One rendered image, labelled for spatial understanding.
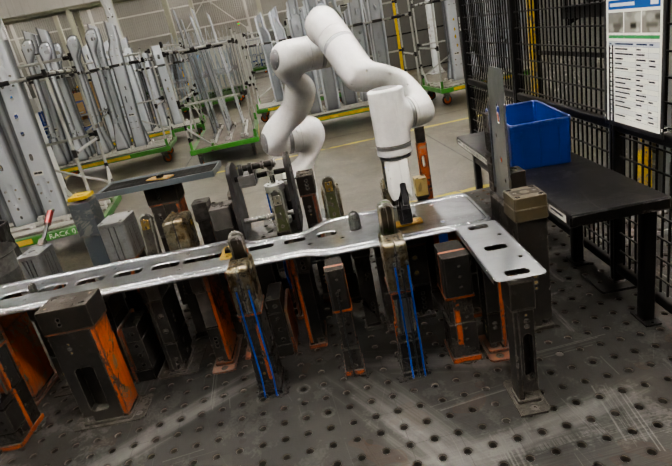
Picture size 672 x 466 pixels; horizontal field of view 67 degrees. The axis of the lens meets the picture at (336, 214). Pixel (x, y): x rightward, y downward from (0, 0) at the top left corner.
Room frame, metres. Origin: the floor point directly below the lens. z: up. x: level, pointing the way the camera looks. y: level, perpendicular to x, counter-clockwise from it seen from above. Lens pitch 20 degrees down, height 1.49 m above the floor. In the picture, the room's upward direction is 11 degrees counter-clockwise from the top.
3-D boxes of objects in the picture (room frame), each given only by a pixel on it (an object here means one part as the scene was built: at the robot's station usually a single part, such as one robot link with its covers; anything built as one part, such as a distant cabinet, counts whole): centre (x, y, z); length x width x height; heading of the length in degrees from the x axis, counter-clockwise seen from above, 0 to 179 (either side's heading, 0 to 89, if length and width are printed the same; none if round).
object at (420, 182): (1.37, -0.25, 0.88); 0.04 x 0.04 x 0.36; 89
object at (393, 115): (1.20, -0.17, 1.28); 0.09 x 0.08 x 0.13; 111
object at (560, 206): (1.44, -0.61, 1.01); 0.90 x 0.22 x 0.03; 179
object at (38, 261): (1.43, 0.88, 0.88); 0.11 x 0.10 x 0.36; 179
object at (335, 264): (1.08, 0.03, 0.84); 0.11 x 0.08 x 0.29; 179
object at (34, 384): (1.26, 0.93, 0.84); 0.18 x 0.06 x 0.29; 179
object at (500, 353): (1.04, -0.32, 0.84); 0.11 x 0.06 x 0.29; 179
